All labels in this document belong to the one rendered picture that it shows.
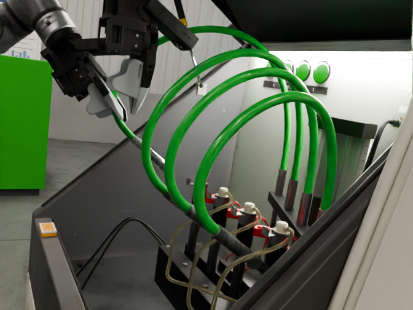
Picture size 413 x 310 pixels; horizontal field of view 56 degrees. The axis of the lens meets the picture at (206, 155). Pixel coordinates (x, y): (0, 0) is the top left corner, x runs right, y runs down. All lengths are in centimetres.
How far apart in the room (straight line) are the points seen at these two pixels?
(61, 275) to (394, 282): 54
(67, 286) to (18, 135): 331
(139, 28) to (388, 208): 44
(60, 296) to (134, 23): 45
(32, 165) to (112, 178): 306
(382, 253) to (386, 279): 3
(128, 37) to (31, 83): 331
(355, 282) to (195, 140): 70
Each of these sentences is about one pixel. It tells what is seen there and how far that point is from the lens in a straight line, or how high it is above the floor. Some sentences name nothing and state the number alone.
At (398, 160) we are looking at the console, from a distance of 49.
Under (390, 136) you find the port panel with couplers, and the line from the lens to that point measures 79.
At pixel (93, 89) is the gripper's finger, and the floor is 127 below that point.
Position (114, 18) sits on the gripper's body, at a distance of 64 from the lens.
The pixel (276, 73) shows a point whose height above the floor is 135.
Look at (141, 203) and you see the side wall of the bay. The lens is 107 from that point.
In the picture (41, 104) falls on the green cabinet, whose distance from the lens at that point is 396.
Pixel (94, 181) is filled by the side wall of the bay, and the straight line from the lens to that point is 101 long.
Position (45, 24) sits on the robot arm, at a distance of 87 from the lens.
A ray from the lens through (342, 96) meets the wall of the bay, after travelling 87.
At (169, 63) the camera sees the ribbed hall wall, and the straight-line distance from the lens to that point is 742.
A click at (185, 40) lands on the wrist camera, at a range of 69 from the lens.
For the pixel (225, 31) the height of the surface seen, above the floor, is 142.
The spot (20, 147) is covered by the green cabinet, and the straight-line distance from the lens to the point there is 401.
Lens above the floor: 132
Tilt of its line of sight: 10 degrees down
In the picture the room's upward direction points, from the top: 9 degrees clockwise
